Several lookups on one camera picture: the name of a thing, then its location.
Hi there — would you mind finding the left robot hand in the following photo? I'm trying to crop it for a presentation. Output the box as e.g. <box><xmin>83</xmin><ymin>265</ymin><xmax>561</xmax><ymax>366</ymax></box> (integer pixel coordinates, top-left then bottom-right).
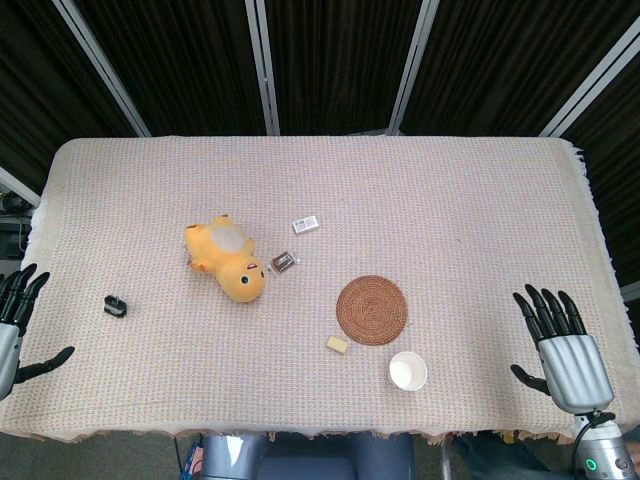
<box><xmin>0</xmin><ymin>263</ymin><xmax>76</xmax><ymax>401</ymax></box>

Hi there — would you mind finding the yellow plush toy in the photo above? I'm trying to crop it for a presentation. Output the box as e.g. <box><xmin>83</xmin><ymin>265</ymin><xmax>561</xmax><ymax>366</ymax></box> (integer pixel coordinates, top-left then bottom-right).
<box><xmin>184</xmin><ymin>213</ymin><xmax>268</xmax><ymax>304</ymax></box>

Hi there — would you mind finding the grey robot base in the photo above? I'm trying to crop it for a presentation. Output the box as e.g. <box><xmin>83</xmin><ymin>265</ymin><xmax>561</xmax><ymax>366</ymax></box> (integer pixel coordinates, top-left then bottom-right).
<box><xmin>197</xmin><ymin>432</ymin><xmax>416</xmax><ymax>480</ymax></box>

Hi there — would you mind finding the white paper cup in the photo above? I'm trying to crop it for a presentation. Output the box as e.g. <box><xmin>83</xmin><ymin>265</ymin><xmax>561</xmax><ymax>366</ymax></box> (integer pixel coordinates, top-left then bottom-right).
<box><xmin>388</xmin><ymin>351</ymin><xmax>429</xmax><ymax>392</ymax></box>

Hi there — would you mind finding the brown woven round coaster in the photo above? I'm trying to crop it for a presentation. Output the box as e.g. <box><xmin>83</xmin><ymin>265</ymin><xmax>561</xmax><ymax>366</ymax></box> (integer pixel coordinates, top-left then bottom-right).
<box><xmin>335</xmin><ymin>275</ymin><xmax>410</xmax><ymax>346</ymax></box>

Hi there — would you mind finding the small brown packet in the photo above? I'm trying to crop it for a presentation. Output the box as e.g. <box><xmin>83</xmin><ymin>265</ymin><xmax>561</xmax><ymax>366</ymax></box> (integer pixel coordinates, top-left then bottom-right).
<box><xmin>269</xmin><ymin>252</ymin><xmax>300</xmax><ymax>275</ymax></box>

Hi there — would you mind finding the black curtain partition panel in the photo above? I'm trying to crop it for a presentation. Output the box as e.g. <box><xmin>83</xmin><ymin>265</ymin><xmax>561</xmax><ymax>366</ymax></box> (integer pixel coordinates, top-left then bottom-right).
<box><xmin>74</xmin><ymin>0</ymin><xmax>266</xmax><ymax>137</ymax></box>
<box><xmin>0</xmin><ymin>0</ymin><xmax>139</xmax><ymax>199</ymax></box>
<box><xmin>263</xmin><ymin>0</ymin><xmax>424</xmax><ymax>136</ymax></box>
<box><xmin>559</xmin><ymin>64</ymin><xmax>640</xmax><ymax>296</ymax></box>
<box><xmin>402</xmin><ymin>0</ymin><xmax>640</xmax><ymax>136</ymax></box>

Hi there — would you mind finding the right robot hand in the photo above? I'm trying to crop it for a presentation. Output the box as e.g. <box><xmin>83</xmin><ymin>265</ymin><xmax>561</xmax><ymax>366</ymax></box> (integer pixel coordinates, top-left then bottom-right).
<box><xmin>510</xmin><ymin>284</ymin><xmax>615</xmax><ymax>415</ymax></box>

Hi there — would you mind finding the beige woven tablecloth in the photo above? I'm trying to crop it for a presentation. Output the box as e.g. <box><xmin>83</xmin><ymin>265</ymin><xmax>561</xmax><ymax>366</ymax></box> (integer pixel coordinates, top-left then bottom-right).
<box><xmin>0</xmin><ymin>135</ymin><xmax>629</xmax><ymax>445</ymax></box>

